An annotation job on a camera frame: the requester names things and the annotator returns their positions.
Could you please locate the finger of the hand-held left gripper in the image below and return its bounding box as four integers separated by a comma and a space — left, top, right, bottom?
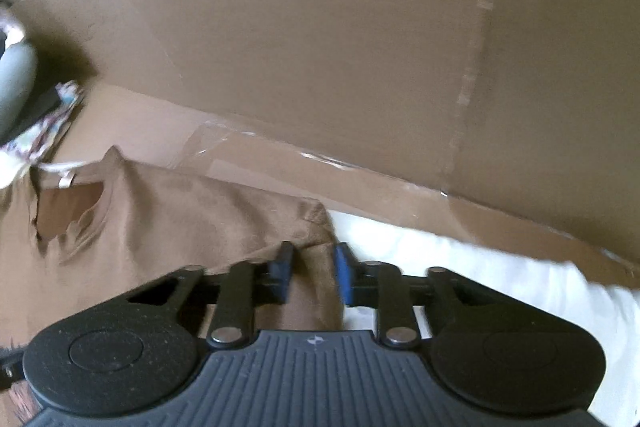
0, 349, 26, 390

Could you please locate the cream bear printed blanket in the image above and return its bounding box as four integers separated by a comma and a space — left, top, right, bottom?
0, 147, 640, 427

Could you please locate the brown printed t-shirt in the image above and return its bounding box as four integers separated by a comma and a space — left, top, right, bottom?
0, 147, 346, 423

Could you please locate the folded cardboard sheet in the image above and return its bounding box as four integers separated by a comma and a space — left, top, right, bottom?
0, 0, 640, 293

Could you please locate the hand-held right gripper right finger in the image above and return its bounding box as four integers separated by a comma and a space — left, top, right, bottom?
334, 242, 501, 350

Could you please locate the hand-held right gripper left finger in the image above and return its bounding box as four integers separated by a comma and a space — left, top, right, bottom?
127, 241, 296, 350

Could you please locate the grey neck pillow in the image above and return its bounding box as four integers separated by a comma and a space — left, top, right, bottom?
0, 42, 38, 138

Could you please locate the floral patterned cloth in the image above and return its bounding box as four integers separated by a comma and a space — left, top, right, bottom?
0, 79, 86, 172

